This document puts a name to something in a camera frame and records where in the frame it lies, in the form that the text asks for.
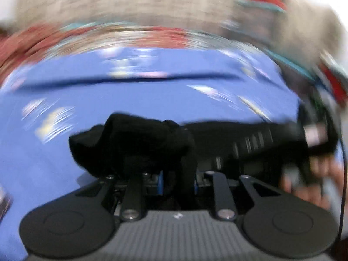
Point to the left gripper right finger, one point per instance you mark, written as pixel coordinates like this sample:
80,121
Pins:
213,189

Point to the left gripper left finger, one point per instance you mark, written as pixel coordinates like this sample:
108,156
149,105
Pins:
140,189

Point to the black pants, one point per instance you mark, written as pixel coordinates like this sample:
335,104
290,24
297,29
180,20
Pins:
126,145

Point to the person's right hand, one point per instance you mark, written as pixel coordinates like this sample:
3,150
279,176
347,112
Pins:
323,167

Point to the blue patterned bedsheet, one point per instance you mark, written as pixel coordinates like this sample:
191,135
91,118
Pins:
59,211

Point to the red floral blanket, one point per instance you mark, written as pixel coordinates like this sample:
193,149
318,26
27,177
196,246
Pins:
44,40

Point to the beige dotted curtain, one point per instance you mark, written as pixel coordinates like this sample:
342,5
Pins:
205,15

